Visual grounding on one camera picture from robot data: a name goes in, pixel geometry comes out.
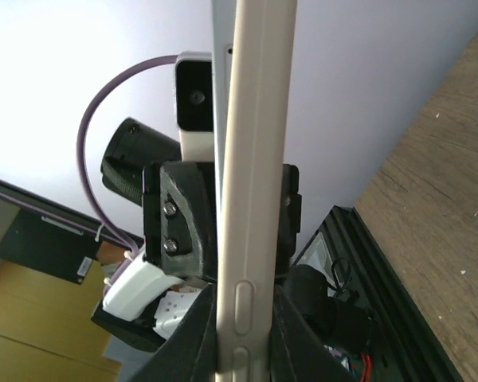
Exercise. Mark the black front frame rail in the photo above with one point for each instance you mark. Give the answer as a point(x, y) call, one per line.
point(345, 289)

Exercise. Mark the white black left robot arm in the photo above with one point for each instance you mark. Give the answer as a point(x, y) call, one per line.
point(140, 306)

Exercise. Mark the silver-edged black smartphone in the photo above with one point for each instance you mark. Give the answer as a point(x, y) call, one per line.
point(223, 14)

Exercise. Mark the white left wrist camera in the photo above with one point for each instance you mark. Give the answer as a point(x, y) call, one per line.
point(194, 110)

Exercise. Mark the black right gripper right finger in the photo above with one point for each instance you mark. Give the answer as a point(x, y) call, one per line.
point(295, 352)

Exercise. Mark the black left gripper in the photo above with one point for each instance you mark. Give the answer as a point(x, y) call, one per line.
point(186, 236)

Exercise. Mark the cream phone case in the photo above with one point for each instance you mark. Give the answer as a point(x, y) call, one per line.
point(255, 136)

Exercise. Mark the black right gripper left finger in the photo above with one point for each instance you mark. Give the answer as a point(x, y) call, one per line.
point(190, 354)

